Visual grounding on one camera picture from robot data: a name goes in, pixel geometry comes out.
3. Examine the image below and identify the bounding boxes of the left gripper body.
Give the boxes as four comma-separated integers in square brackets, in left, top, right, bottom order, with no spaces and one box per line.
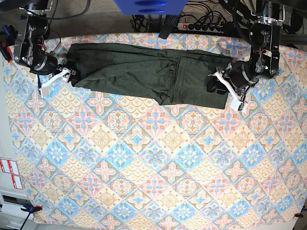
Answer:
[223,61,258,92]

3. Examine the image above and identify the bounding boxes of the blue clamp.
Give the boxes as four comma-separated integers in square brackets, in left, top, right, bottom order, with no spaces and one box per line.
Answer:
[20,205,43,230]
[0,25,14,63]

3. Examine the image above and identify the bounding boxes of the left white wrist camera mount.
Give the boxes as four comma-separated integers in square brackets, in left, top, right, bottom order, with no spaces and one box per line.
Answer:
[208,69,250,112]

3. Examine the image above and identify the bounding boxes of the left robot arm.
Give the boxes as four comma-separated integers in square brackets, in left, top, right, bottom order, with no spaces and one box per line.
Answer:
[207,0,285,96]

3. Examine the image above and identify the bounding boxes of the dark green long-sleeve shirt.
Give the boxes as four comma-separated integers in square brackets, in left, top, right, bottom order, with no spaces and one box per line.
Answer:
[66,43,232,109]

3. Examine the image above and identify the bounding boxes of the black remote control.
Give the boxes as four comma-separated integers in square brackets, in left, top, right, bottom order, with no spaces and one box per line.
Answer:
[158,15,179,39]

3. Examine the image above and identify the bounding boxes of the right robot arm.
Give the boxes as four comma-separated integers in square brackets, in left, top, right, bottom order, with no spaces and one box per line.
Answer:
[13,0,78,82]

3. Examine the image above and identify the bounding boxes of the blue clamp bottom left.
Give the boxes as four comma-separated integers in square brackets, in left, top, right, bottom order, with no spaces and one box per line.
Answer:
[20,205,43,230]

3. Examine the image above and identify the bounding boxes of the orange clamp bottom right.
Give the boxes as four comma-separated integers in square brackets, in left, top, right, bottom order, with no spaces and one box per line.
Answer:
[294,213,304,218]

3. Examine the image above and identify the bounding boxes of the blue clamp top left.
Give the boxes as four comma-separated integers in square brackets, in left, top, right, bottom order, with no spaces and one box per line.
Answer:
[0,25,14,63]

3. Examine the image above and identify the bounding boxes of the red white labels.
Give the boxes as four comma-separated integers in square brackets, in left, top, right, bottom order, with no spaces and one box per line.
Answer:
[0,158,23,190]

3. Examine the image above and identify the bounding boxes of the blue plastic box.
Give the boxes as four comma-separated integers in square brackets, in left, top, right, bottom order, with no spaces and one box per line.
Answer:
[114,0,188,15]

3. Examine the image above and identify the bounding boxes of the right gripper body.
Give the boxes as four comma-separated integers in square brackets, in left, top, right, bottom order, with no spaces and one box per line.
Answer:
[30,55,60,75]

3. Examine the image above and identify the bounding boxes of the colourful patterned tablecloth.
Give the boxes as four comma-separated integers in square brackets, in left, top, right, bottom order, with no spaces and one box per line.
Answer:
[0,46,307,230]

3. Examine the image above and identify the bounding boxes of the white power strip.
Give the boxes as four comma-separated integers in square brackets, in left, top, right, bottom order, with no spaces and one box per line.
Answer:
[177,23,222,32]

